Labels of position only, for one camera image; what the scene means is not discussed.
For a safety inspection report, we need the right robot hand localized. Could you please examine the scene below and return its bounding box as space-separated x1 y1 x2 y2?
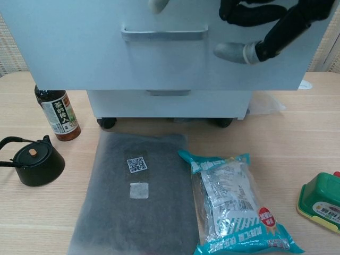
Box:
148 0 336 65

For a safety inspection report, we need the white drawer cabinet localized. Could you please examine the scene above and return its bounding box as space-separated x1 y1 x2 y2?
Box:
0 0 336 92

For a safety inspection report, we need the black caster wheel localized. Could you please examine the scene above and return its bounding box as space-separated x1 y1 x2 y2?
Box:
97 116 117 130
211 117 234 129

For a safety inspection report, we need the short white cabinet drawer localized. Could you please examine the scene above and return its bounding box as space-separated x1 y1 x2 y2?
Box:
87 89 250 118

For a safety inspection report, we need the green plastic box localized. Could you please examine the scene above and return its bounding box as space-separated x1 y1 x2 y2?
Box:
296 172 340 234

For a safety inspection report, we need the teal snack packet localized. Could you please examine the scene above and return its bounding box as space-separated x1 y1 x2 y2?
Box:
177 149 305 255

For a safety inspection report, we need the dark tea bottle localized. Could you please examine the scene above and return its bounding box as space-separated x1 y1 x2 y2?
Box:
34 84 82 141

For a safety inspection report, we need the dark cloth in frosted bag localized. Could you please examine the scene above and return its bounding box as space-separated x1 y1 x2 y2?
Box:
67 132 199 255

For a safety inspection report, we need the black teapot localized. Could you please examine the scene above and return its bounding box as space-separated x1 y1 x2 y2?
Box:
0 134 66 187

